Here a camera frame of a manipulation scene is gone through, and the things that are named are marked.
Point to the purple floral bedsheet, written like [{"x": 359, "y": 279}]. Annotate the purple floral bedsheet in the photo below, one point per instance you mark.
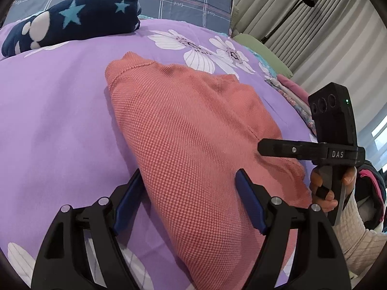
[{"x": 54, "y": 111}]

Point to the navy star print fleece blanket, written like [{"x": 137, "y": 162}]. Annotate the navy star print fleece blanket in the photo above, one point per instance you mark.
[{"x": 78, "y": 18}]

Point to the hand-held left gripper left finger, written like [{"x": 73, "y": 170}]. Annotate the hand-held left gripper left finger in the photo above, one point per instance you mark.
[{"x": 128, "y": 196}]

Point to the dark jacket with pink trim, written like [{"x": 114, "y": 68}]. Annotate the dark jacket with pink trim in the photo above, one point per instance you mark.
[{"x": 373, "y": 193}]

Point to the salmon pink knit garment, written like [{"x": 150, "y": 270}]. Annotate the salmon pink knit garment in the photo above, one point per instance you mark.
[{"x": 193, "y": 139}]

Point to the person's right forearm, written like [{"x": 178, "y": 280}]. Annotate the person's right forearm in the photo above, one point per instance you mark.
[{"x": 359, "y": 235}]

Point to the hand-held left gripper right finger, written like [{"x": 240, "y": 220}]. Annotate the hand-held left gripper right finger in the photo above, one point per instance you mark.
[{"x": 249, "y": 196}]

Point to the green pillow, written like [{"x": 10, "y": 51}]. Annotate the green pillow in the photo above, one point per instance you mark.
[{"x": 266, "y": 54}]

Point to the stack of folded pink clothes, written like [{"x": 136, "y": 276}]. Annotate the stack of folded pink clothes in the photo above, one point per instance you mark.
[{"x": 293, "y": 99}]

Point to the person's right hand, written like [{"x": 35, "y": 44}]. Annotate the person's right hand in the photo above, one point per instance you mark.
[{"x": 323, "y": 199}]

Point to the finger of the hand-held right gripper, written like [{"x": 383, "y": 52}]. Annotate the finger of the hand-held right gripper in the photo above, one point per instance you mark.
[{"x": 287, "y": 149}]

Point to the black floor lamp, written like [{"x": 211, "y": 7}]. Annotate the black floor lamp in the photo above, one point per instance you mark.
[{"x": 290, "y": 12}]

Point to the beige curtain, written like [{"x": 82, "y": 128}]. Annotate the beige curtain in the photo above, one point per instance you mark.
[{"x": 347, "y": 42}]

